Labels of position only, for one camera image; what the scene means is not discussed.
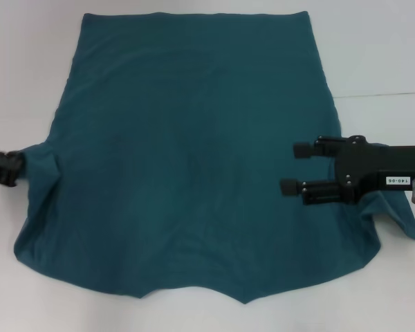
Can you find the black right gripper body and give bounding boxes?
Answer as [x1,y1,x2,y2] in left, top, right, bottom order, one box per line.
[333,135,415,205]

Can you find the teal blue shirt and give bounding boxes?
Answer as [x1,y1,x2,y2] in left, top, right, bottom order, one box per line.
[12,11,415,295]

